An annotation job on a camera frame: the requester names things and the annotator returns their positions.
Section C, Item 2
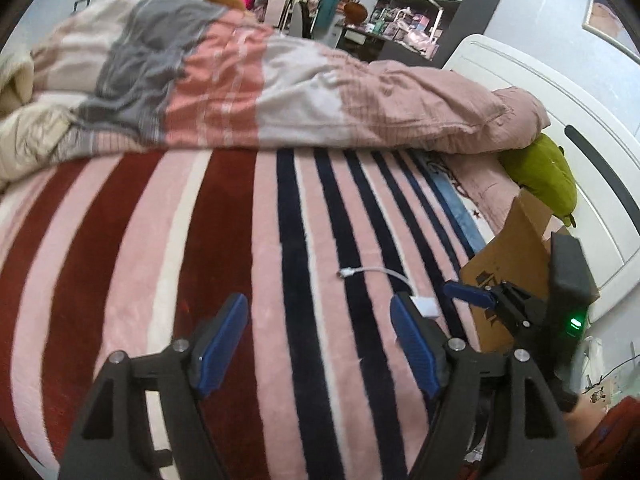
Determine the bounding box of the pink grey patchwork duvet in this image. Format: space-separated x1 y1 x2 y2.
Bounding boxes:
30 0 551 153

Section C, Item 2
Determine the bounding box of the white cable adapter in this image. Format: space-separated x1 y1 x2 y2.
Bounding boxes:
337 267 441 318

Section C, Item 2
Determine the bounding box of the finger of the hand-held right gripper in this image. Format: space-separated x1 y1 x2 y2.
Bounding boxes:
444 281 550 335

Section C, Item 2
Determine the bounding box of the striped plush blanket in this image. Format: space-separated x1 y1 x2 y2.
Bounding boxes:
0 145 521 480

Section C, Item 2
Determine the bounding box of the red patterned clothing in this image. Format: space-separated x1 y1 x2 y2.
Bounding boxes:
575 395 640 480

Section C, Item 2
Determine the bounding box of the white headboard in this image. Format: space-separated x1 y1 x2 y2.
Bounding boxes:
442 34 640 311

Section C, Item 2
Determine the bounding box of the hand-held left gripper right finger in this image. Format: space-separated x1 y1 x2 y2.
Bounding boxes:
390 292 583 480

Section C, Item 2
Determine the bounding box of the cardboard box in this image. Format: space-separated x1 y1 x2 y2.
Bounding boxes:
457 187 601 353

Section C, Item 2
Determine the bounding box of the cream fleece blanket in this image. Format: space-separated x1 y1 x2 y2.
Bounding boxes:
0 52 76 193

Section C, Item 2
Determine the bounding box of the framed wall picture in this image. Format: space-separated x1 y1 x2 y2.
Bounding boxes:
582 0 640 56

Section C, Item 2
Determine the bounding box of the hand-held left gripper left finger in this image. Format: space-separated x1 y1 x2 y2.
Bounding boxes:
57 292 250 480

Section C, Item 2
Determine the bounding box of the person's right forearm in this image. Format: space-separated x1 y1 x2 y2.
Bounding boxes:
564 400 608 448

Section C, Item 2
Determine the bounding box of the white desk lamp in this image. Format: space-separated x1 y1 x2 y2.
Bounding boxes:
425 0 446 43

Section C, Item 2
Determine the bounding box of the green plush toy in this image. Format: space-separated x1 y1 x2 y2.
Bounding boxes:
497 132 578 226

